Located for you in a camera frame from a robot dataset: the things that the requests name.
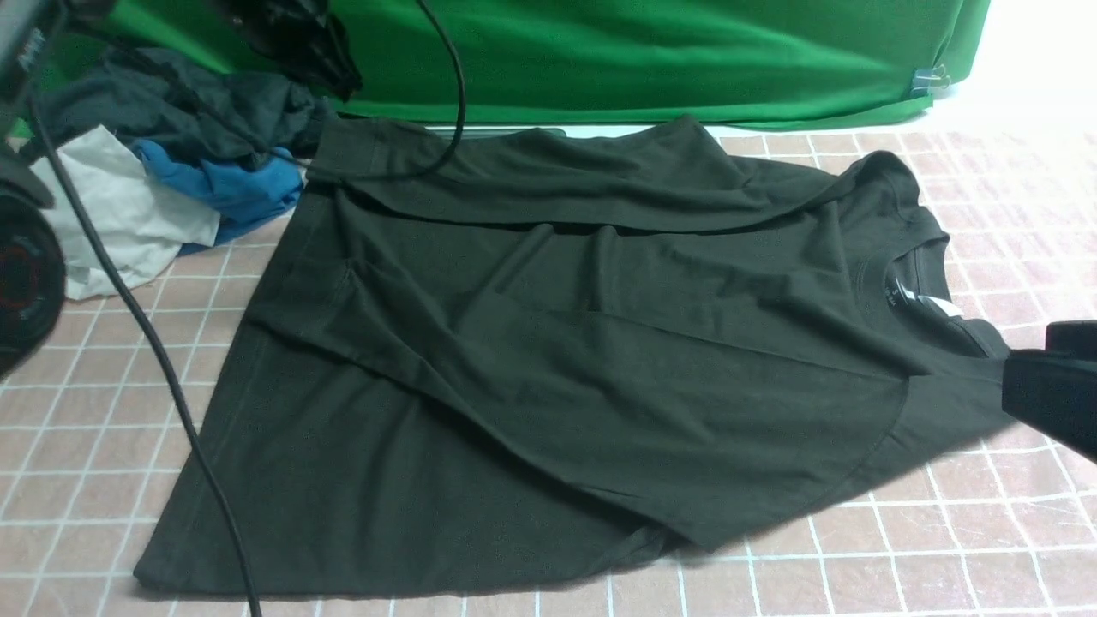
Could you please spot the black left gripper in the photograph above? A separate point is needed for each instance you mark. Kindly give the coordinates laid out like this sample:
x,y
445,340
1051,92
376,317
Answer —
x,y
302,38

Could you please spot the dark gray long-sleeve top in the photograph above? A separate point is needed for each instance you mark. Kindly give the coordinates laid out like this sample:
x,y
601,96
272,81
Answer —
x,y
557,356

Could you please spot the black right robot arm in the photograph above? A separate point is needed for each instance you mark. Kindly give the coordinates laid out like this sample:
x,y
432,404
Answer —
x,y
1053,390

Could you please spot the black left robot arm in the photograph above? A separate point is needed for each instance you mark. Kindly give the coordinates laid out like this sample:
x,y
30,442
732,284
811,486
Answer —
x,y
32,265

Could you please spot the crumpled black garment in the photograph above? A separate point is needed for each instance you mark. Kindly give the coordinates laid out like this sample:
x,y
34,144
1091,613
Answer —
x,y
158,95

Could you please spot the crumpled blue garment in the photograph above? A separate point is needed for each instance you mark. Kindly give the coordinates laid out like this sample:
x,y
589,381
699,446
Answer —
x,y
244,200

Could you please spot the green backdrop cloth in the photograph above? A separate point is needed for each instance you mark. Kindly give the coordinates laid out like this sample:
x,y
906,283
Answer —
x,y
765,65

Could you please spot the crumpled white garment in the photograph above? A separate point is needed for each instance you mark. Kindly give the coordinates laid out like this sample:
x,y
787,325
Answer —
x,y
142,223

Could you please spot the blue binder clip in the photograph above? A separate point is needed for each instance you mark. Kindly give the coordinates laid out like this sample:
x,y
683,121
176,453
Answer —
x,y
927,82

